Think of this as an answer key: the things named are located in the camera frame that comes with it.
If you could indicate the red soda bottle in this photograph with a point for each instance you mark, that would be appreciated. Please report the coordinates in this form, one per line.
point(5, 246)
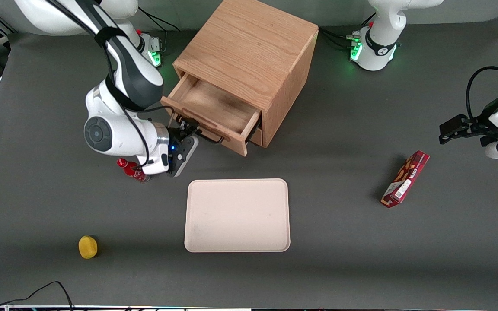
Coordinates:
point(130, 169)

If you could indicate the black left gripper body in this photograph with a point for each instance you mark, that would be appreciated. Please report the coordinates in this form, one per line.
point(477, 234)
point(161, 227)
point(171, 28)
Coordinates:
point(480, 127)

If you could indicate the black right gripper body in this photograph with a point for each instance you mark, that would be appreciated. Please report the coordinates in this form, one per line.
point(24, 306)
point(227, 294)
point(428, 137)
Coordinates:
point(175, 140)

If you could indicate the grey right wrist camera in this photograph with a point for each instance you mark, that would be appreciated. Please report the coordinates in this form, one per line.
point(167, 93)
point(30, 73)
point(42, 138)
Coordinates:
point(185, 157)

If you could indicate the wooden drawer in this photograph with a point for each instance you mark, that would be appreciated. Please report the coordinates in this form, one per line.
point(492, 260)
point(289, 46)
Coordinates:
point(256, 136)
point(218, 103)

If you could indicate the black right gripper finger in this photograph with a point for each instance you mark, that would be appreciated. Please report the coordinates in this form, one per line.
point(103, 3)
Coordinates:
point(190, 126)
point(185, 134)

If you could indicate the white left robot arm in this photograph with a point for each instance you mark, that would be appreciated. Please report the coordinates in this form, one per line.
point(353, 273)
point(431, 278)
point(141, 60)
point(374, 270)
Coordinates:
point(381, 39)

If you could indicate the red snack box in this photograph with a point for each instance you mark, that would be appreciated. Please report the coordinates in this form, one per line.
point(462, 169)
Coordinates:
point(406, 179)

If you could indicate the beige plastic tray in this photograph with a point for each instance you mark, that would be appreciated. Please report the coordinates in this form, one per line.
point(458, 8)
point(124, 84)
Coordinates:
point(237, 215)

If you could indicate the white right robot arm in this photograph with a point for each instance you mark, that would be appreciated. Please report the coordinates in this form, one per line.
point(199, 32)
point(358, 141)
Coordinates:
point(123, 73)

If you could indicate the wooden drawer cabinet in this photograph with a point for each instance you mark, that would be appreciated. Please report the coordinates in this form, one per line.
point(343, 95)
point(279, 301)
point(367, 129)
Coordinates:
point(249, 43)

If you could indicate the yellow sponge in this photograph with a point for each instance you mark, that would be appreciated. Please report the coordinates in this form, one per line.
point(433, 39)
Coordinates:
point(87, 247)

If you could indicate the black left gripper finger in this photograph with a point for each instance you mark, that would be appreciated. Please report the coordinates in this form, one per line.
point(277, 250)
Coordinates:
point(454, 124)
point(454, 137)

